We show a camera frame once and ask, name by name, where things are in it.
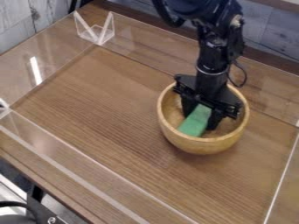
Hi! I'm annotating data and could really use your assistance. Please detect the green rectangular stick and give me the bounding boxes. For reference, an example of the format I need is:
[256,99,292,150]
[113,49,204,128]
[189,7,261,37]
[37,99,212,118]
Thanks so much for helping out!
[177,104,211,137]

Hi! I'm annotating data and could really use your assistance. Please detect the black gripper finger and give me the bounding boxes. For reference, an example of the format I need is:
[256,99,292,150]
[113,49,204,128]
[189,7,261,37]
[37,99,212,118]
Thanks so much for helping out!
[207,108,225,130]
[181,95,199,116]

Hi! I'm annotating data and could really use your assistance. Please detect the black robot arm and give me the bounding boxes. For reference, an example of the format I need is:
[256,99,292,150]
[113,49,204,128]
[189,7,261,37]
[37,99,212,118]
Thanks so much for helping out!
[152,0,244,130]

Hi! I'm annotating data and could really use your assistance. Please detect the black table leg frame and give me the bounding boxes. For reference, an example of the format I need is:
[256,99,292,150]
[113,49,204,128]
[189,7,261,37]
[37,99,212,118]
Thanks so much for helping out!
[26,185,65,224]

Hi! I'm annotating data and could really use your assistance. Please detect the black cable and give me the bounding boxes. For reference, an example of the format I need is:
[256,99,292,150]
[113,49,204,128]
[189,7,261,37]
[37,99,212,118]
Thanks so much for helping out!
[0,200,30,224]

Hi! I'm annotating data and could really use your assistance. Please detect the clear acrylic tray walls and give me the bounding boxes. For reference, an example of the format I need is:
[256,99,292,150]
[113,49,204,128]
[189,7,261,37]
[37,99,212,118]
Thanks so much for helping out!
[0,7,299,224]

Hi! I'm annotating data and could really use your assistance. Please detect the clear acrylic corner bracket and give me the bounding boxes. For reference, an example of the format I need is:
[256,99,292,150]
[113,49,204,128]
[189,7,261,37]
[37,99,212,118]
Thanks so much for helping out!
[73,10,115,46]

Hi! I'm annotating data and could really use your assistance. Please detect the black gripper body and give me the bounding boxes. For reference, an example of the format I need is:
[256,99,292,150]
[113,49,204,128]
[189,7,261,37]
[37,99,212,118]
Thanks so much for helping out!
[172,66,243,119]

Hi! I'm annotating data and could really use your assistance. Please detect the wooden bowl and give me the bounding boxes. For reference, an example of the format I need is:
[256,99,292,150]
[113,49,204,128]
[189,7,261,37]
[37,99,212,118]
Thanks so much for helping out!
[156,83,249,155]

